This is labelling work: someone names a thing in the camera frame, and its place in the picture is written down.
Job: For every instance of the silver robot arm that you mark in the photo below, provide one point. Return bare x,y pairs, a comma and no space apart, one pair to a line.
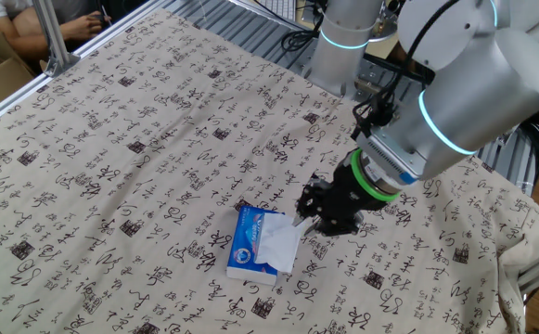
482,69

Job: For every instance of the blue tissue pack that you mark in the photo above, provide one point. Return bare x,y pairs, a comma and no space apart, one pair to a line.
243,250

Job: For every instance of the white pulled napkin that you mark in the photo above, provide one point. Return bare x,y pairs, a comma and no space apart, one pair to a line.
278,241

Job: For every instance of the aluminium post with foot bracket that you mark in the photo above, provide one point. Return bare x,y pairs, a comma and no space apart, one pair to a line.
48,32

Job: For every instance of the beige calligraphy tablecloth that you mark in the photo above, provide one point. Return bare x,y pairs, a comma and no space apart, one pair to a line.
111,185

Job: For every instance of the bare person forearm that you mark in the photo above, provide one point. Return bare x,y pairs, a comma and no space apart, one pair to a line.
28,39

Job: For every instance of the aluminium table edge rail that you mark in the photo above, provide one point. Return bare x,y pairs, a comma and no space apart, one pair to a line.
18,96

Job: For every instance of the light grey keyboard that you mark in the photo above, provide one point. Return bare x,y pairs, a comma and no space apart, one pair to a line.
278,8

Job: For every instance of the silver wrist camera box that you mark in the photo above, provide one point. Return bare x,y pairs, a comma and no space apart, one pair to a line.
389,158

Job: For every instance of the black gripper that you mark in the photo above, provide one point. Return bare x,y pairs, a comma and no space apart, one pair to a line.
348,195

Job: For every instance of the bystander hand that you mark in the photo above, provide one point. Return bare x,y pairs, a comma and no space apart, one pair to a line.
83,27

